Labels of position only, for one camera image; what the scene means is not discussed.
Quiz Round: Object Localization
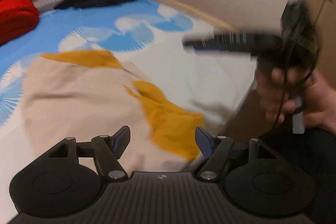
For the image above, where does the wooden door with handle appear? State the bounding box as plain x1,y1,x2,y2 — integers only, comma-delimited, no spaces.
308,0,335,87

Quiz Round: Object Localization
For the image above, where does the red folded blanket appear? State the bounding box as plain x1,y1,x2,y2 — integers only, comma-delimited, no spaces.
0,0,39,46

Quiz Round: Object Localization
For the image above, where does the blue patterned bed sheet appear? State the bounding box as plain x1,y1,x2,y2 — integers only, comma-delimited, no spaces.
1,0,256,223

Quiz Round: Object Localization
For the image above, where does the person right hand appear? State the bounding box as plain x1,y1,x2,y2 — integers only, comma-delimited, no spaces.
256,66,336,135

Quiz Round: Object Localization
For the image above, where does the beige and mustard jacket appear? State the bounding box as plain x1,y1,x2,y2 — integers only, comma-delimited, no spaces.
21,51,204,173

